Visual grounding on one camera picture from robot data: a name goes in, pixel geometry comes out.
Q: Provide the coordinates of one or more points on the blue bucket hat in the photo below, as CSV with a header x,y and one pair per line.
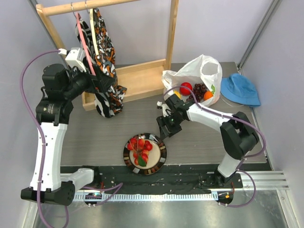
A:
x,y
239,89

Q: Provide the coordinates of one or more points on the aluminium corner frame post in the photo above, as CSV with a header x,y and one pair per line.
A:
x,y
259,31

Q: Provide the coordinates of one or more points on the orange black patterned garment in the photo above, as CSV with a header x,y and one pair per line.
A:
x,y
112,100

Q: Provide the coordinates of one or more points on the wooden clothes rack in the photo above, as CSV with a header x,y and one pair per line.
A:
x,y
142,80

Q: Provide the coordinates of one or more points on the cream hanger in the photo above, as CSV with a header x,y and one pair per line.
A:
x,y
92,25

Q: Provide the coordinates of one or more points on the fake red cherry bunch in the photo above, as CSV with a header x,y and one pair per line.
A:
x,y
140,149

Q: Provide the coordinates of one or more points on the perforated metal rail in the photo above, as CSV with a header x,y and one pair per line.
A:
x,y
94,196

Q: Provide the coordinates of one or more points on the fake purple grapes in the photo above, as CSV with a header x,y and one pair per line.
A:
x,y
199,90

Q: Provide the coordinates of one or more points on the fake yellow lemon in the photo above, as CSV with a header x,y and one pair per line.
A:
x,y
177,94

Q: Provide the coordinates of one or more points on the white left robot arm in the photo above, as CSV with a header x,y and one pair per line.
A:
x,y
61,87

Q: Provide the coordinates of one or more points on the fake red apple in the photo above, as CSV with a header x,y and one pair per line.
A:
x,y
185,89

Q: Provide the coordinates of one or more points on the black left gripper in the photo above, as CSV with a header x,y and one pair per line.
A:
x,y
100,82

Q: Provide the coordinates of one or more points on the white plastic bag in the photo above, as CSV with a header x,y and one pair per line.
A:
x,y
203,69

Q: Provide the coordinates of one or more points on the patterned round plate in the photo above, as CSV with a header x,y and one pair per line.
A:
x,y
157,156

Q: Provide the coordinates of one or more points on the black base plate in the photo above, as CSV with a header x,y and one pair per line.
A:
x,y
178,172

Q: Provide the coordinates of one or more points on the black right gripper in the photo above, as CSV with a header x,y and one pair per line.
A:
x,y
167,127

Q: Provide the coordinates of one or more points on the pink hanger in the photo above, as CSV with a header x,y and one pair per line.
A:
x,y
82,38

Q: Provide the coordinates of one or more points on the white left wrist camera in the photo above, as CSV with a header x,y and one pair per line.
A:
x,y
74,58

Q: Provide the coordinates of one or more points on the fake orange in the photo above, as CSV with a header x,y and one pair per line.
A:
x,y
207,95

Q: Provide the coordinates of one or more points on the left aluminium frame post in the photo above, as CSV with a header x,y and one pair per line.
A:
x,y
47,24

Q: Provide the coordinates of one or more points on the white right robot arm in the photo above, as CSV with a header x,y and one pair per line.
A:
x,y
238,135

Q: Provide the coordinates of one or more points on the black white zebra garment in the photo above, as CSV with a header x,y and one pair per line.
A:
x,y
97,103

